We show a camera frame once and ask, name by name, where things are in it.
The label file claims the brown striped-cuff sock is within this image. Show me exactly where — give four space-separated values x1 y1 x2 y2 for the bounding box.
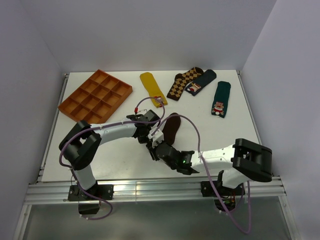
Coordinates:
162 112 181 146

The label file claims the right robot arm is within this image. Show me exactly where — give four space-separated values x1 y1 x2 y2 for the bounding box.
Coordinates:
146 138 273 195

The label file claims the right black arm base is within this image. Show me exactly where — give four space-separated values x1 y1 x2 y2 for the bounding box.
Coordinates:
200 181 245 212

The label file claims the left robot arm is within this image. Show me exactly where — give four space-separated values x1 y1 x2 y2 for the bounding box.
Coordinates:
58 110 161 200

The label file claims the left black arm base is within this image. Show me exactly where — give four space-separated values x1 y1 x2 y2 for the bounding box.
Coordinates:
67 184 114 216

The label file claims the yellow cartoon sock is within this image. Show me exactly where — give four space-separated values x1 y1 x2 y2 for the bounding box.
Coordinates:
139 72 168 108

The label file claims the orange compartment tray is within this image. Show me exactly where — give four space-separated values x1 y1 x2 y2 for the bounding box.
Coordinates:
56 70 136 132

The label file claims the brown argyle sock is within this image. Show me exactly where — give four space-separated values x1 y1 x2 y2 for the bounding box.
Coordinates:
166 67 204 101

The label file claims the dark green cartoon sock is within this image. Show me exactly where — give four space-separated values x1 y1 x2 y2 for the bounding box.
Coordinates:
211 81 231 118

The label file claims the navy blue cartoon sock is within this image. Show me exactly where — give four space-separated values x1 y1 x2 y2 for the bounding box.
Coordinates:
184 69 217 96

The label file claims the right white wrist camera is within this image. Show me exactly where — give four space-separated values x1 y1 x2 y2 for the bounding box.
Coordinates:
147 129 164 144

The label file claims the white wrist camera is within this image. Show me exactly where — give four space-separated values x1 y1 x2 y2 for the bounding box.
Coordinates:
147 129 164 144
134 107 148 115

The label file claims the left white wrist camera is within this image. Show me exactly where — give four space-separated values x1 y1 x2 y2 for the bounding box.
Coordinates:
134 107 148 115

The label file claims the aluminium frame rail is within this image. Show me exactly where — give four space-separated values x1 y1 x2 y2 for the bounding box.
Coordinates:
23 176 287 205

